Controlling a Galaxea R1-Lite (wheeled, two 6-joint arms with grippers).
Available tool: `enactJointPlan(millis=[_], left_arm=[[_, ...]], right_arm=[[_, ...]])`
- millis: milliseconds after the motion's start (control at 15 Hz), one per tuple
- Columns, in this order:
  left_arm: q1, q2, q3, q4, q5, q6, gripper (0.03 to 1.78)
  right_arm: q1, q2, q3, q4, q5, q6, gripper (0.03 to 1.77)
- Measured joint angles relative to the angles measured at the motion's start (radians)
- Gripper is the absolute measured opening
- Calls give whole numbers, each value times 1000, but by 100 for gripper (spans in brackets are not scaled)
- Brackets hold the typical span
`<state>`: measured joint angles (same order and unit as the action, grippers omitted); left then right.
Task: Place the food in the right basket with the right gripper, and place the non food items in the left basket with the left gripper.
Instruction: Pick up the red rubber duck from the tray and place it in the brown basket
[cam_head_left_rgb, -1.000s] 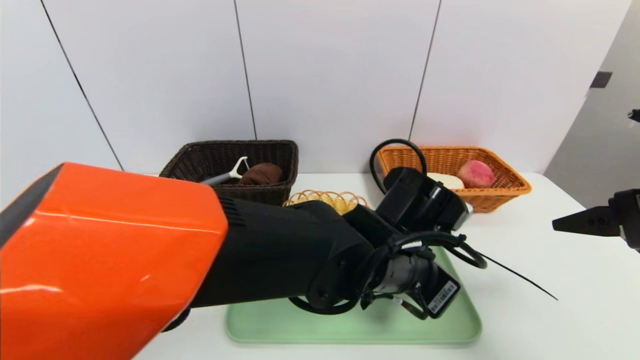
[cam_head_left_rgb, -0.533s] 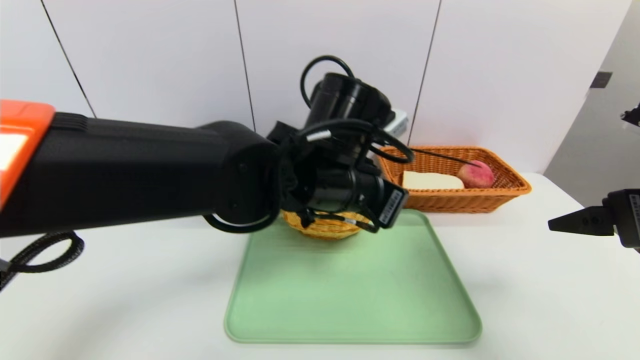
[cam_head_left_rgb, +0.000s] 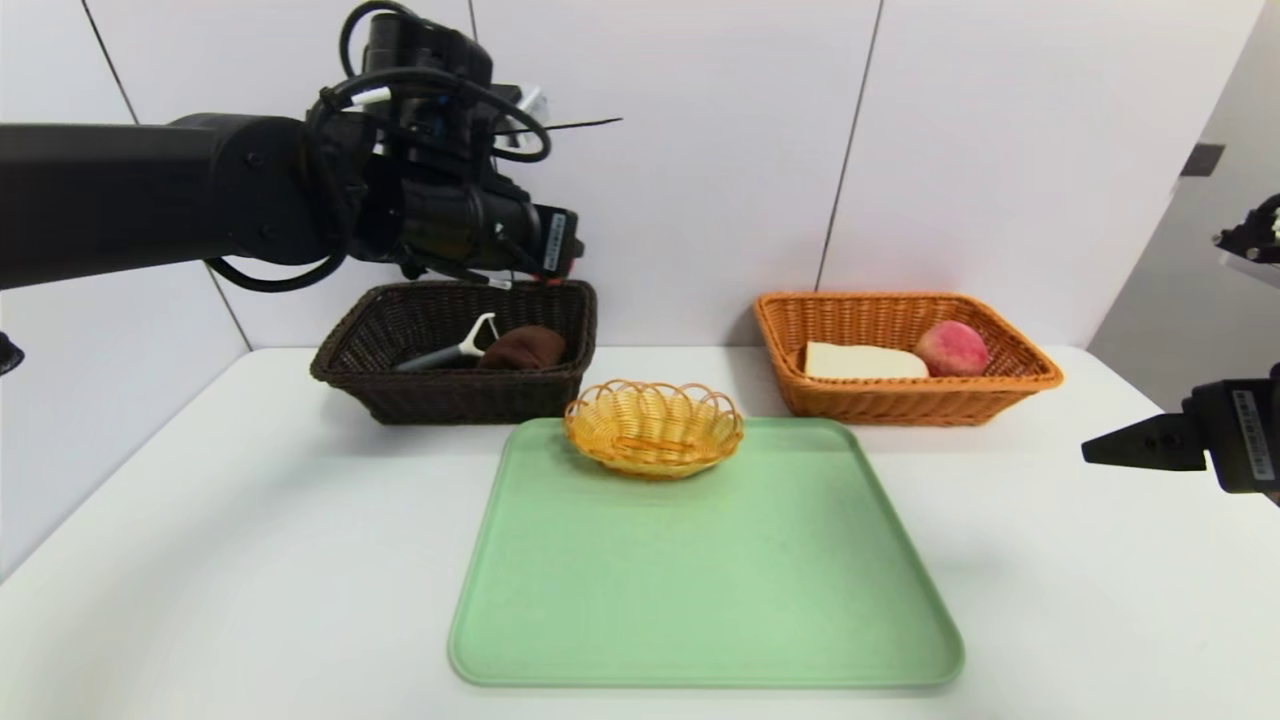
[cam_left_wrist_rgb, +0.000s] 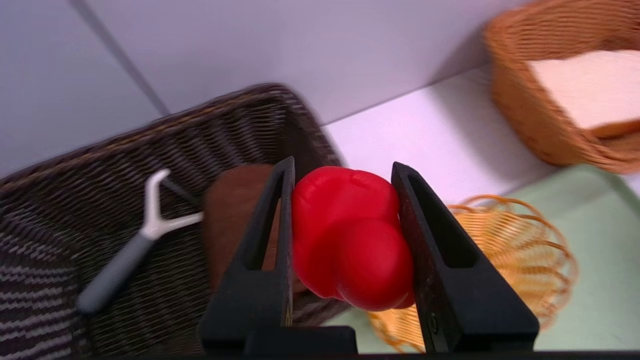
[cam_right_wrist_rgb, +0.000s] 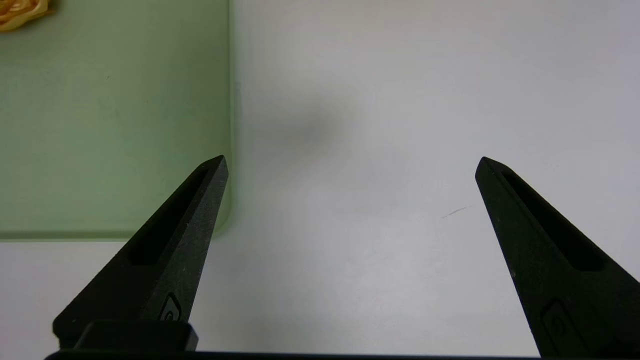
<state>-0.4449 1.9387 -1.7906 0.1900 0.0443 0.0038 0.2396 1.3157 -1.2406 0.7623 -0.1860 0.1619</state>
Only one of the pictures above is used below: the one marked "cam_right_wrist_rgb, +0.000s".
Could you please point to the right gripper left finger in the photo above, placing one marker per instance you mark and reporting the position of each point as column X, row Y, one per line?
column 160, row 265

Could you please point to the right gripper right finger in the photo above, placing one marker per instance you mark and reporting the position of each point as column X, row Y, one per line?
column 560, row 270

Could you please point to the small round yellow wicker basket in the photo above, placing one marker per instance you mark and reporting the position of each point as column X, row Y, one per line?
column 22, row 12

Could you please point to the light green plastic tray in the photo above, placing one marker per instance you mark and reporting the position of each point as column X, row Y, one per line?
column 100, row 115

